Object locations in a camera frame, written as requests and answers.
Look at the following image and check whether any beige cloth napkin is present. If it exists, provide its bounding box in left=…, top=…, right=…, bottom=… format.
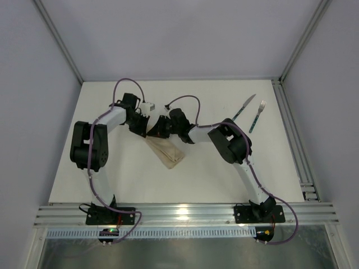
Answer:
left=145, top=135, right=185, bottom=169

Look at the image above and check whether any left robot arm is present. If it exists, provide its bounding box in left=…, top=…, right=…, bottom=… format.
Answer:
left=70, top=93, right=149, bottom=214

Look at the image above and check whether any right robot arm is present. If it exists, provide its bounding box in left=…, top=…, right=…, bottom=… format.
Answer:
left=147, top=108, right=277, bottom=222

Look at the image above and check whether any left controller board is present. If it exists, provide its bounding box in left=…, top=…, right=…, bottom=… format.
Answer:
left=98, top=228, right=119, bottom=246

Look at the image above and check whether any controller board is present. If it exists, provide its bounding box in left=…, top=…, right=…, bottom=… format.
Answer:
left=98, top=228, right=119, bottom=246
left=254, top=226, right=274, bottom=244

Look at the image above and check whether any right controller board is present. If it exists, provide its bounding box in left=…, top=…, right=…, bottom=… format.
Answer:
left=254, top=226, right=274, bottom=244

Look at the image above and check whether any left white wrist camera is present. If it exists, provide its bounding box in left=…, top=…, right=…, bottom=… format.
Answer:
left=139, top=102, right=155, bottom=117

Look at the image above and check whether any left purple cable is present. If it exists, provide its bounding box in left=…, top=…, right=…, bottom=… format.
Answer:
left=86, top=77, right=143, bottom=244

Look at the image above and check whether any purple cable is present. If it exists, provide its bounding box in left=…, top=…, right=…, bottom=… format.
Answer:
left=86, top=77, right=143, bottom=244
left=165, top=95, right=298, bottom=247

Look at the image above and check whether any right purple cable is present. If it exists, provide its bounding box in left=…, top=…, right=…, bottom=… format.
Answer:
left=165, top=95, right=298, bottom=247

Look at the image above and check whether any knife with green handle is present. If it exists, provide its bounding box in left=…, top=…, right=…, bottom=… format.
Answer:
left=232, top=94, right=256, bottom=121

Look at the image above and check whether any fork with green handle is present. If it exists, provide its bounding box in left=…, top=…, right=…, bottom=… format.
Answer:
left=249, top=100, right=266, bottom=133

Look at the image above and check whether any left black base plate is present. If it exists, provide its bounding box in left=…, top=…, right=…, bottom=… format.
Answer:
left=85, top=207, right=135, bottom=225

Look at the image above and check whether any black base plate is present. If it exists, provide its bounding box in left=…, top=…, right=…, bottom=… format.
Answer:
left=85, top=207, right=135, bottom=225
left=233, top=204, right=286, bottom=224

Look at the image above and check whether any slotted cable duct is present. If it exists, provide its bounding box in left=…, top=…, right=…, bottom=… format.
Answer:
left=46, top=226, right=255, bottom=239

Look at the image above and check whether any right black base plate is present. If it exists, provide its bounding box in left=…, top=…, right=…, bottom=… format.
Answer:
left=233, top=204, right=286, bottom=224

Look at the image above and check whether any front aluminium rail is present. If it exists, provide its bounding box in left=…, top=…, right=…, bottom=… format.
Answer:
left=34, top=202, right=339, bottom=227

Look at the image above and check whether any left aluminium frame post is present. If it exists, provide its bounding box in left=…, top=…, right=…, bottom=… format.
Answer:
left=32, top=0, right=84, bottom=85

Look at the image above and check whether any aluminium frame post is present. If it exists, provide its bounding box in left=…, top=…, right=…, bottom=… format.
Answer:
left=32, top=0, right=84, bottom=85
left=278, top=0, right=332, bottom=83

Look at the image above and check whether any right aluminium side rail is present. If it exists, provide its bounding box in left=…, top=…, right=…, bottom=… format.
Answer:
left=271, top=80, right=321, bottom=202

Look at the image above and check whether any right aluminium frame post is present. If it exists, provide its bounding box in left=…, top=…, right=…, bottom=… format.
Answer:
left=278, top=0, right=332, bottom=83

